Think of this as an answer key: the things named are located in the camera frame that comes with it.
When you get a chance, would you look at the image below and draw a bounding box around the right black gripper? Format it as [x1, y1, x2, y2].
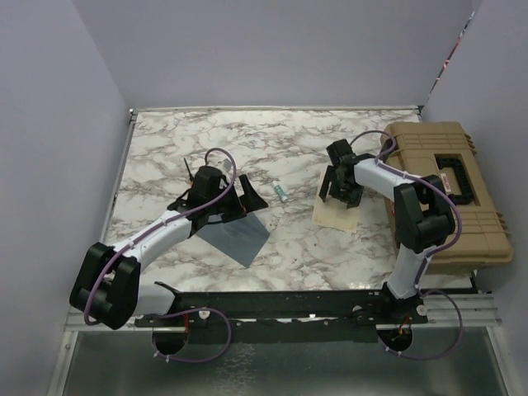
[319, 165, 363, 209]

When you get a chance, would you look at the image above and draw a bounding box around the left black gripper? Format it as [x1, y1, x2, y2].
[206, 174, 267, 223]

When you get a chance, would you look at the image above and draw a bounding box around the beige letter paper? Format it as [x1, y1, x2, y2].
[311, 170, 359, 233]

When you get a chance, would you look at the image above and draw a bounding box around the green white glue stick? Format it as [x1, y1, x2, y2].
[272, 181, 288, 202]

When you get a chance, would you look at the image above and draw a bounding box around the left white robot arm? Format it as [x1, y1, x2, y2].
[69, 166, 268, 330]

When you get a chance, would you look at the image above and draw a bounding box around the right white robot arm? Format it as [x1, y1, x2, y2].
[318, 139, 455, 323]

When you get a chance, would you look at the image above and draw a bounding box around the tan plastic tool case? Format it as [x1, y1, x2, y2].
[383, 121, 514, 276]

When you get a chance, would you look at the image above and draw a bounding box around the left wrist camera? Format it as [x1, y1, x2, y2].
[223, 159, 233, 172]

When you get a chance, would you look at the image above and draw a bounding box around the orange handled screwdriver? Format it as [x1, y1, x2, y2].
[183, 158, 195, 184]

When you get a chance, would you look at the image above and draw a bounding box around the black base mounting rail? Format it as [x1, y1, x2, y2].
[134, 289, 427, 344]

